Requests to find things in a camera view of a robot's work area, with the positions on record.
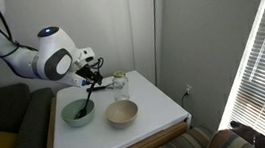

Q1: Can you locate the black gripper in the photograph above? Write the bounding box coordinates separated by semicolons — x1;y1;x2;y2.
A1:
74;62;106;93

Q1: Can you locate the gold metal jar lid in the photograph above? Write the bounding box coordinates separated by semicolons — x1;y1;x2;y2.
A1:
112;70;127;79

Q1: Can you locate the black ladle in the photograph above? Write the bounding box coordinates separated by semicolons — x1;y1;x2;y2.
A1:
69;82;100;121

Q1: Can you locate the green bowl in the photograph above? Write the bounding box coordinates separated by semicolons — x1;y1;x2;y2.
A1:
58;97;98;129

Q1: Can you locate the clear glass jar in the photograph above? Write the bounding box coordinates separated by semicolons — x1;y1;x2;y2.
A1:
110;72;131;102

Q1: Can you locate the beige bowl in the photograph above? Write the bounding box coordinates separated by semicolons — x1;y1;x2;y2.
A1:
104;98;142;131

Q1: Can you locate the thin metal stand pole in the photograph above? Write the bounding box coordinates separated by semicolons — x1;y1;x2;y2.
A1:
145;0;167;79

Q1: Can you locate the dark grey armchair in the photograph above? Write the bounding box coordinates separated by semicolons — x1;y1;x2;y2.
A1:
0;79;61;148

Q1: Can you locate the white table board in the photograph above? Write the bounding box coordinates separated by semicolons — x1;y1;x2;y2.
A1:
35;81;195;148

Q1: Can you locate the striped sofa back cushion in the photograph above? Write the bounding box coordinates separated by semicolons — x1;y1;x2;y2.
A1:
198;124;260;148

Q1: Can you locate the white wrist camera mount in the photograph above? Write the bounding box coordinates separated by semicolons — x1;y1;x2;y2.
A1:
59;70;89;91

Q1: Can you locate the black power cable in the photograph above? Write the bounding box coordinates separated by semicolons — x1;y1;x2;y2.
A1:
179;91;192;111

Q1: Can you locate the white wall outlet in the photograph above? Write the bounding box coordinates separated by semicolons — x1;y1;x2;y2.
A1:
183;83;193;96

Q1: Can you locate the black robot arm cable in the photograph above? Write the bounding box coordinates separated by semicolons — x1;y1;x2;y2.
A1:
0;0;40;60

